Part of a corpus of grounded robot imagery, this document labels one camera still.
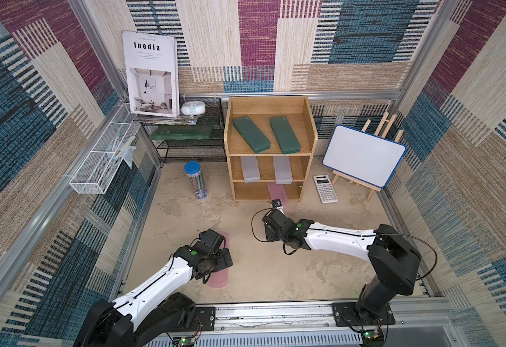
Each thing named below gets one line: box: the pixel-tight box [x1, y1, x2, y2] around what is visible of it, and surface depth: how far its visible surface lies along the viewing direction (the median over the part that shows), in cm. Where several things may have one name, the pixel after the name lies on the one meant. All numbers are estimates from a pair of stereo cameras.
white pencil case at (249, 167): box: [239, 156, 261, 183], surface depth 93 cm
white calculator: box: [312, 174, 340, 205], surface depth 108 cm
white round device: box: [180, 100, 207, 116], surface depth 89 cm
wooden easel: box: [331, 111, 405, 201], surface depth 95 cm
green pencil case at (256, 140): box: [232, 115, 272, 154], surface depth 85 cm
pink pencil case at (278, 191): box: [266, 181, 288, 209], surface depth 104 cm
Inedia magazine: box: [122, 30, 180, 118], surface depth 79 cm
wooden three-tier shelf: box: [224, 96, 319, 203], surface depth 91 cm
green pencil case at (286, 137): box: [269, 115, 302, 155], surface depth 86 cm
